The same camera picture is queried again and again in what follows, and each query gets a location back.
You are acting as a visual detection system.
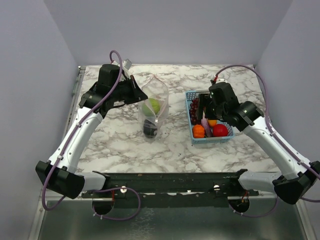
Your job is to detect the green orange toy mango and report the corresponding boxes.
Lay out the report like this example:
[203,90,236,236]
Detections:
[207,119,217,128]

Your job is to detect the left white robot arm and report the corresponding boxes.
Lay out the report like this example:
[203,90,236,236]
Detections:
[35,62,148,199]

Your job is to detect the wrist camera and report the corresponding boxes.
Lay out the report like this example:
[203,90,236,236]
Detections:
[122,59,132,70]
[210,76,227,85]

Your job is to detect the clear pink zip top bag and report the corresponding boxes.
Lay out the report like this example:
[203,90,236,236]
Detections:
[138,76,169,142]

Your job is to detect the light blue plastic basket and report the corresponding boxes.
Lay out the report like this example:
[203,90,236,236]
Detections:
[184,90,236,145]

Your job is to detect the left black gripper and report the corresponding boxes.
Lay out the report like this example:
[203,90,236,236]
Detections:
[111,74,149,105]

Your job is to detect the dark red toy grapes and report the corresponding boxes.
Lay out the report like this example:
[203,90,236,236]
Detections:
[189,97,199,126]

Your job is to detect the dark purple toy eggplant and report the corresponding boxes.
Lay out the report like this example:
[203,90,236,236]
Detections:
[143,119,158,139]

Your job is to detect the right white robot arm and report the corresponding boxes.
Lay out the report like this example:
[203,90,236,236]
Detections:
[197,82,320,205]

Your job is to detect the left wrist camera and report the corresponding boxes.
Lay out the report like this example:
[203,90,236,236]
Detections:
[122,59,132,70]

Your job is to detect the orange toy pumpkin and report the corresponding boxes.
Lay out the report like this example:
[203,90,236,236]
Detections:
[192,124,206,139]

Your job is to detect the green toy cabbage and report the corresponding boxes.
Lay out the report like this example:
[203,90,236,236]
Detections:
[141,98,161,117]

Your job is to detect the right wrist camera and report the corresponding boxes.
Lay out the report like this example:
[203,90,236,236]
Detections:
[210,76,227,85]

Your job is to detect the aluminium rail frame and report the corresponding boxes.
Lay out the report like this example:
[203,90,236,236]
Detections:
[31,64,315,240]

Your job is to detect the red toy tomato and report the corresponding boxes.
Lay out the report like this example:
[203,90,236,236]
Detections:
[212,124,229,137]

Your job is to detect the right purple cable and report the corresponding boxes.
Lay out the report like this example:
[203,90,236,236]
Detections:
[212,64,320,218]

